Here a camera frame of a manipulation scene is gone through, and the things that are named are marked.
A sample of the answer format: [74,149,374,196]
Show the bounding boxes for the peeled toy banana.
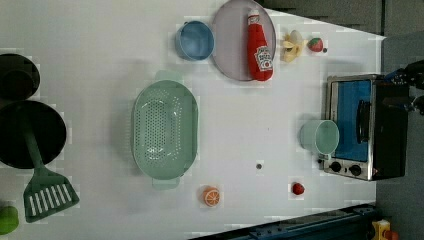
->
[282,30,307,63]

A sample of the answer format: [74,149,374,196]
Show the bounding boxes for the toy orange half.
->
[203,187,220,207]

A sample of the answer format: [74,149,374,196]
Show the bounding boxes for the small black cup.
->
[0,53,40,100]

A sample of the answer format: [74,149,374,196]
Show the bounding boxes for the blue metal frame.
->
[191,204,379,240]

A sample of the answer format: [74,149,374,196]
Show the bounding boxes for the blue round bowl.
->
[175,21,215,61]

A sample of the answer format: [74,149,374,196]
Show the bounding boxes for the large black cup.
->
[0,100,68,170]

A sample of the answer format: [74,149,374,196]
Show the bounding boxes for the toy strawberry near banana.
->
[307,38,324,52]

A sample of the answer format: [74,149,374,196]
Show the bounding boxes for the yellow toy object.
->
[372,220,399,240]

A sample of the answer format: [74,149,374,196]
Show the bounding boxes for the mint green oval strainer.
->
[131,70,198,190]

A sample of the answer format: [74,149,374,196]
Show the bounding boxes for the red ketchup bottle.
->
[247,9,273,81]

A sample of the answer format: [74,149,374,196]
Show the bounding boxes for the grey round plate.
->
[212,0,277,81]

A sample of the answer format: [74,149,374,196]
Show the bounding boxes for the black silver toaster oven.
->
[322,74,409,181]

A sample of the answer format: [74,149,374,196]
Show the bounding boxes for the small red toy strawberry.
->
[292,183,305,195]

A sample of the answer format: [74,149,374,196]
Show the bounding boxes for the green toy fruit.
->
[0,206,19,235]

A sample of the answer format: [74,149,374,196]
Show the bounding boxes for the green slotted spatula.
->
[20,116,80,223]

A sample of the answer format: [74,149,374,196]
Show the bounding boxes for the mint green mug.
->
[299,120,340,160]

